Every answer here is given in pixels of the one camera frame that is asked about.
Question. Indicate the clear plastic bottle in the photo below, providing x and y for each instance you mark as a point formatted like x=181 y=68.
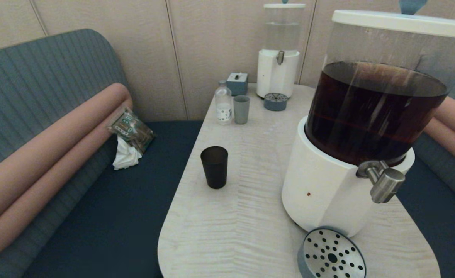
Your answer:
x=223 y=104

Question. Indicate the white crumpled tissue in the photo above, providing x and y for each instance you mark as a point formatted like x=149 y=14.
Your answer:
x=126 y=156

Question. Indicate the black plastic cup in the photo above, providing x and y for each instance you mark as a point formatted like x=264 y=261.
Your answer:
x=214 y=170

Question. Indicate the large silver dispenser tap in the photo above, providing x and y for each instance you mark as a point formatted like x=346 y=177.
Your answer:
x=386 y=184

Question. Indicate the large dark tea dispenser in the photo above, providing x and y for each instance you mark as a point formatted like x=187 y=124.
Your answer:
x=320 y=185

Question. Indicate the small silver dispenser tap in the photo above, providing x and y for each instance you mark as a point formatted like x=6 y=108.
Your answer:
x=280 y=57

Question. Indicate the grey plastic cup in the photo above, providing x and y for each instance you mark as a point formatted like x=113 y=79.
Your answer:
x=241 y=111

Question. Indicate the small grey drip tray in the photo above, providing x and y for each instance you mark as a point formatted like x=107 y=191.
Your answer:
x=275 y=103

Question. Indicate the large grey perforated drip tray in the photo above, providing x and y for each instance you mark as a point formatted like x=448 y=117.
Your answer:
x=331 y=256

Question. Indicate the grey tissue box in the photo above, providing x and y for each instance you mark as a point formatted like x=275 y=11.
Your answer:
x=237 y=85

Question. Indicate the green snack packet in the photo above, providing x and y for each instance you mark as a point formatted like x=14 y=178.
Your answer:
x=133 y=130

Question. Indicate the small clear water dispenser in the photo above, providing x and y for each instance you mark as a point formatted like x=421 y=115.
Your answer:
x=275 y=77

